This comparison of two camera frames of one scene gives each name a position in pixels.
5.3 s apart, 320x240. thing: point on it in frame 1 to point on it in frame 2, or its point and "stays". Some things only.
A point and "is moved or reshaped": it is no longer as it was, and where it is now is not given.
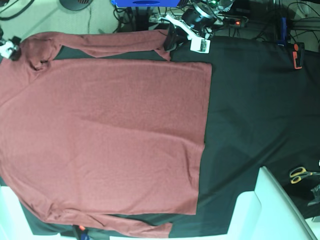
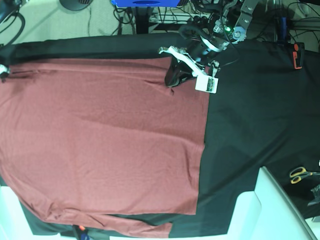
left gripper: [190, 34] to [213, 67]
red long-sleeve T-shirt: [116, 144] is moved or reshaped
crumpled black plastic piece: [316, 191] stays
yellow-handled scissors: [297, 173] stays
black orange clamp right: [298, 55] stays
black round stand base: [75, 5] stays
